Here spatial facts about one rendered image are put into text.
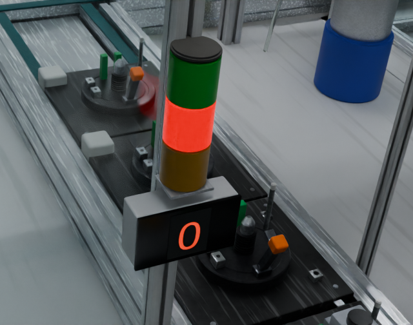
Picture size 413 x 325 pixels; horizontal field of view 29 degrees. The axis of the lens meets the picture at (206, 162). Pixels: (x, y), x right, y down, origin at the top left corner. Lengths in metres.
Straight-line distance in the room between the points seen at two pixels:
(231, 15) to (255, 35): 0.13
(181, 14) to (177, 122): 0.10
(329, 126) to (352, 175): 0.18
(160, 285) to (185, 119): 0.26
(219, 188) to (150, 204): 0.08
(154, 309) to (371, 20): 0.98
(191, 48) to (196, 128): 0.08
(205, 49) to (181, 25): 0.03
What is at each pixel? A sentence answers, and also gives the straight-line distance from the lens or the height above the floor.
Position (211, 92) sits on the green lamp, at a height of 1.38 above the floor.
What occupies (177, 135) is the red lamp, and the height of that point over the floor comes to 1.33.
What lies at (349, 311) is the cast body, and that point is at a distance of 0.98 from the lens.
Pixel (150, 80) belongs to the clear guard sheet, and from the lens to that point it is 0.81.
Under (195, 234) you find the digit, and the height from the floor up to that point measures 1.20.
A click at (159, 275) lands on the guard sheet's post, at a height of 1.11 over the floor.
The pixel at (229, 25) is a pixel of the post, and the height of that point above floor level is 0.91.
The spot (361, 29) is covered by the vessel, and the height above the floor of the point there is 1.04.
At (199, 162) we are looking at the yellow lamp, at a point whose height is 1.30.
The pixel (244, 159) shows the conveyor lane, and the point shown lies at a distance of 1.43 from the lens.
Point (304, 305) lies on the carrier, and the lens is 1.15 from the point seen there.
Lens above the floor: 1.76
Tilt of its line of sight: 35 degrees down
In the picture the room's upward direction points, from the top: 7 degrees clockwise
